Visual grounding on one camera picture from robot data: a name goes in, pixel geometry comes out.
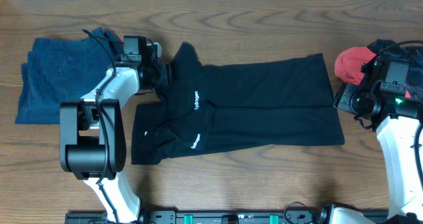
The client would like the folded navy blue garment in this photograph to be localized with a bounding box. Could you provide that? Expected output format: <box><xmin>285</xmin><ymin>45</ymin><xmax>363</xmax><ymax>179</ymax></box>
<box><xmin>15</xmin><ymin>27</ymin><xmax>122</xmax><ymax>124</ymax></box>

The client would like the black patterned garment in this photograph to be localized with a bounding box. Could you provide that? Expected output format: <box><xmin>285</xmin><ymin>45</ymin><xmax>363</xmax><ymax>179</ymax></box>
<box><xmin>367</xmin><ymin>39</ymin><xmax>422</xmax><ymax>100</ymax></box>

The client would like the red garment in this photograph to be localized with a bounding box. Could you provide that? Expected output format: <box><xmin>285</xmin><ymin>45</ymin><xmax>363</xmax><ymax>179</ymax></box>
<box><xmin>333</xmin><ymin>46</ymin><xmax>412</xmax><ymax>99</ymax></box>

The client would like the black polo shirt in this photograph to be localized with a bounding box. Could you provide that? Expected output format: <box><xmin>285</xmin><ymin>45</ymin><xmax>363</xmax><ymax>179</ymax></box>
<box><xmin>131</xmin><ymin>42</ymin><xmax>345</xmax><ymax>165</ymax></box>

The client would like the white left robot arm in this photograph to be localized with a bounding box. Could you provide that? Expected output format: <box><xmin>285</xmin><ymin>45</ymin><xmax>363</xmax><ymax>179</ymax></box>
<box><xmin>59</xmin><ymin>62</ymin><xmax>173</xmax><ymax>223</ymax></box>

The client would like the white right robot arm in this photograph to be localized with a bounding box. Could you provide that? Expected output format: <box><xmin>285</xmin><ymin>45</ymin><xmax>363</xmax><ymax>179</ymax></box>
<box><xmin>334</xmin><ymin>83</ymin><xmax>422</xmax><ymax>223</ymax></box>

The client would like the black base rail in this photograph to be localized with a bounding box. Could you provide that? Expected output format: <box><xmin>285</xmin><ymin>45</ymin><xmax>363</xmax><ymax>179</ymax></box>
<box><xmin>64</xmin><ymin>202</ymin><xmax>389</xmax><ymax>224</ymax></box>

